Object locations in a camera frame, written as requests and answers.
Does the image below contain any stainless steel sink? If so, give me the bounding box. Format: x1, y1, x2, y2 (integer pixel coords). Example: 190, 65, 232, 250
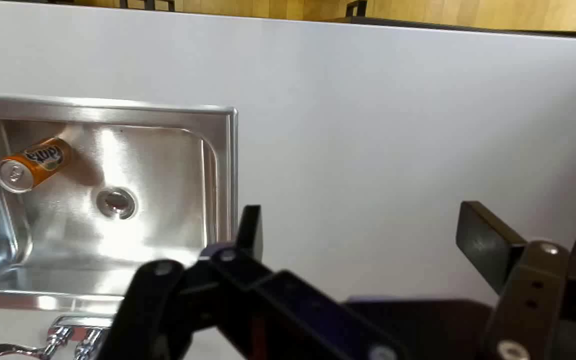
0, 96, 236, 314

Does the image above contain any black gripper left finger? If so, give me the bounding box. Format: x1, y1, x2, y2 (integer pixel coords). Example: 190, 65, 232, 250
97, 207, 408, 360

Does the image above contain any chrome faucet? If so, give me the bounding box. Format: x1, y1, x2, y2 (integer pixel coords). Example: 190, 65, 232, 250
0, 316, 112, 360

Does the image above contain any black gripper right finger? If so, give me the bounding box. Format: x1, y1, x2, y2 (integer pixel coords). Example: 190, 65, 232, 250
456, 200, 576, 360

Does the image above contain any orange soda can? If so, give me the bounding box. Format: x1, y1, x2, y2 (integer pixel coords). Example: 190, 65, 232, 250
0, 136, 71, 195

